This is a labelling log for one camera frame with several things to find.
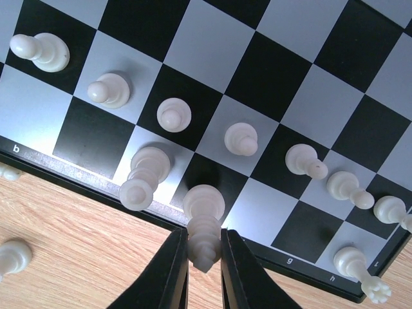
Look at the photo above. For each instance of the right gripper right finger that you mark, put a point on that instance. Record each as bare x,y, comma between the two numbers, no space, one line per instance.
245,283

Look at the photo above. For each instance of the white pawn h file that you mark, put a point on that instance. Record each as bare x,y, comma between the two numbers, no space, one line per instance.
390,209

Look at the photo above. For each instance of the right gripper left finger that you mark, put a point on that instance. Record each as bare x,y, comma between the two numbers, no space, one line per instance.
164,281

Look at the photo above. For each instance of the black and silver chessboard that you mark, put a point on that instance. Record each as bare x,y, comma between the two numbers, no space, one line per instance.
335,75

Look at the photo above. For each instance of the white chess piece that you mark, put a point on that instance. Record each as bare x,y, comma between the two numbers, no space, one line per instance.
302,159
241,139
150,166
174,115
351,262
110,90
9,173
16,255
204,206
47,51

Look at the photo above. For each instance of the white pawn g file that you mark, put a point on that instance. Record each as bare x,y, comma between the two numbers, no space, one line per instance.
344,185

